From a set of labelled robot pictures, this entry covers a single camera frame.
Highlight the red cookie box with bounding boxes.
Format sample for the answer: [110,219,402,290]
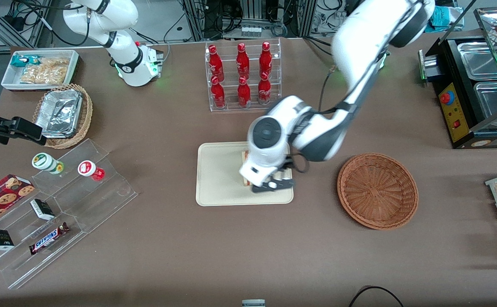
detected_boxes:
[0,174,35,233]

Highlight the clear acrylic bottle rack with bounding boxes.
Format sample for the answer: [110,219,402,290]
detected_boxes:
[205,38,282,113]

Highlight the aluminium foil container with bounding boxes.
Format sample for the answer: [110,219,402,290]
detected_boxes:
[35,90,83,139]

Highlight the black food warmer appliance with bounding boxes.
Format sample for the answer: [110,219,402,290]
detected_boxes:
[418,6,497,150]

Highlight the black cable loop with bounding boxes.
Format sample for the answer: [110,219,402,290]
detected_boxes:
[349,285,404,307]

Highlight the beige plastic tray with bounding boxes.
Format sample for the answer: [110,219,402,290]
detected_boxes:
[195,140,294,207]

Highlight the clear acrylic stepped stand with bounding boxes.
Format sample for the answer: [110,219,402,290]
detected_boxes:
[0,138,139,290]

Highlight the teal plastic bag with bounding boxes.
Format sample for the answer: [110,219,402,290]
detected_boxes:
[428,5,463,33]

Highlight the small black box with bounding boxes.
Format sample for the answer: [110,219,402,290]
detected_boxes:
[0,229,15,250]
[30,199,55,221]

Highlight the oval light wicker basket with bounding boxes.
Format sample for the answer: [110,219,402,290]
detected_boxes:
[32,84,93,150]

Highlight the white rectangular snack bin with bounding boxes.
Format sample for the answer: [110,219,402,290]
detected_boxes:
[1,49,80,92]

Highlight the red lid white cup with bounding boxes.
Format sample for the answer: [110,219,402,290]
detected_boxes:
[78,160,105,181]

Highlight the snickers chocolate bar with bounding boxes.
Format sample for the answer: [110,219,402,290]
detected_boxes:
[29,222,70,255]

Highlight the clear bag of crackers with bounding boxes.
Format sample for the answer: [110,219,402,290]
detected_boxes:
[20,58,70,85]

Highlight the round brown wicker basket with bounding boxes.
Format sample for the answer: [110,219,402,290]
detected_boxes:
[337,153,419,231]

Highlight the green lid white cup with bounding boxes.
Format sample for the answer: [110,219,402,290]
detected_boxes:
[32,153,64,174]

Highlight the triangular sandwich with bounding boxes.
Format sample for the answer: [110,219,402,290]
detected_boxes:
[241,150,292,187]

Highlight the red cola bottle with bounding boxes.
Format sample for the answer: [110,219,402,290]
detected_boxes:
[259,41,273,79]
[236,42,250,80]
[258,72,272,105]
[237,76,252,107]
[208,44,225,81]
[210,76,226,108]

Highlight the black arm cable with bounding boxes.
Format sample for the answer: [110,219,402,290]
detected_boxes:
[318,70,352,115]

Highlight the teal snack packet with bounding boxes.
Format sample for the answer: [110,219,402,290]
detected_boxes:
[10,55,40,68]

